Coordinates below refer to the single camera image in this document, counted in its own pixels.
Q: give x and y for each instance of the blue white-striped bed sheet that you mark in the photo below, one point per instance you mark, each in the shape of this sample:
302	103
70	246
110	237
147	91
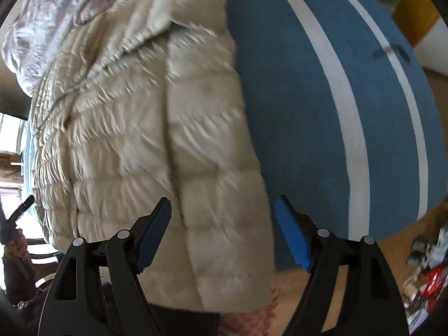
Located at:
290	112

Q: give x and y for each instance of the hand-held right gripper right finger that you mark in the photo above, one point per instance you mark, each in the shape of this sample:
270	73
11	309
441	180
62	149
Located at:
294	238

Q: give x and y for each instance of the pile of floor clutter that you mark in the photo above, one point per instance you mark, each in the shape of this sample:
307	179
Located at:
428	273

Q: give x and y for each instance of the cream quilted down jacket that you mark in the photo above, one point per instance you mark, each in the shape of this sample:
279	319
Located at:
140	129

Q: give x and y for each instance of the dark cloth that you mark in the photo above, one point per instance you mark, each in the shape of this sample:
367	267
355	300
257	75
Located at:
185	322

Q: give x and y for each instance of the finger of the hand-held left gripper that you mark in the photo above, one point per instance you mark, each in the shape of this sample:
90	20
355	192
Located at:
21	210

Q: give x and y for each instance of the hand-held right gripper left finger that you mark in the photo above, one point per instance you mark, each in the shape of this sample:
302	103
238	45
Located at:
151	238

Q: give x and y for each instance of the pink patterned cloth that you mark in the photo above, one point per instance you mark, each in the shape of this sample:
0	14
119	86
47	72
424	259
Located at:
250	315

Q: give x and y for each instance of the black panel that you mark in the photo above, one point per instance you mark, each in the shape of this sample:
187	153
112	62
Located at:
12	103

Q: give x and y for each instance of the orange wooden furniture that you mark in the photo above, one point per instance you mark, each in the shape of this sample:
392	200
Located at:
414	14

